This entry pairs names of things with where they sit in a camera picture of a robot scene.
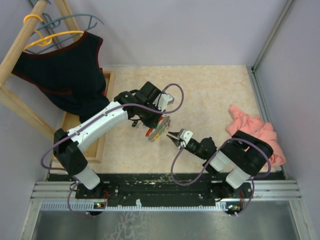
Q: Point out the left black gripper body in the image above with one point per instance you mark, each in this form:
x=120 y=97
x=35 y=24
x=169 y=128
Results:
x=149 y=117

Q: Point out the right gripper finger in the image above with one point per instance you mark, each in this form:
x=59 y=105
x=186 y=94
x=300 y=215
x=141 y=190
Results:
x=174 y=136
x=179 y=144

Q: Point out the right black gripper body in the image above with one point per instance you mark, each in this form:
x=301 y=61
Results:
x=193 y=148

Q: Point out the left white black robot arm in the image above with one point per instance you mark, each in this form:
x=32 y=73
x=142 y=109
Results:
x=68 y=146

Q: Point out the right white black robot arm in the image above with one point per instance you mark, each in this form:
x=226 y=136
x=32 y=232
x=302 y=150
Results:
x=248 y=154

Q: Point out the black tag key left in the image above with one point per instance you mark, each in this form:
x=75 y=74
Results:
x=135 y=123

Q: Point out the pink cloth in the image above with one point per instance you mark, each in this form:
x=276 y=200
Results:
x=254 y=126

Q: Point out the dark navy vest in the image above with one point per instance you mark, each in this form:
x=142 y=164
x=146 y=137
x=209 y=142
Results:
x=70 y=77

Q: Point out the yellow plastic hanger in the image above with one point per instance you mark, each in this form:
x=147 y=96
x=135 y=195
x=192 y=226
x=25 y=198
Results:
x=46 y=40

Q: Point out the teal plastic hanger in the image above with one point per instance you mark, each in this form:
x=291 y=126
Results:
x=52 y=26

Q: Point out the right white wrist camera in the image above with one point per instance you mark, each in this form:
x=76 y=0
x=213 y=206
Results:
x=184 y=136

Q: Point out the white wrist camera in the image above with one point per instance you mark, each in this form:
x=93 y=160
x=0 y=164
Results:
x=184 y=136
x=163 y=100

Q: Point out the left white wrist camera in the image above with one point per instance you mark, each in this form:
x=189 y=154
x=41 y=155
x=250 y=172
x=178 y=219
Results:
x=163 y=100

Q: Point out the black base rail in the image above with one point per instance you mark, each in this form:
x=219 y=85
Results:
x=160 y=191

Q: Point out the aluminium frame post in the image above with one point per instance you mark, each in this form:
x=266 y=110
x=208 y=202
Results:
x=273 y=34

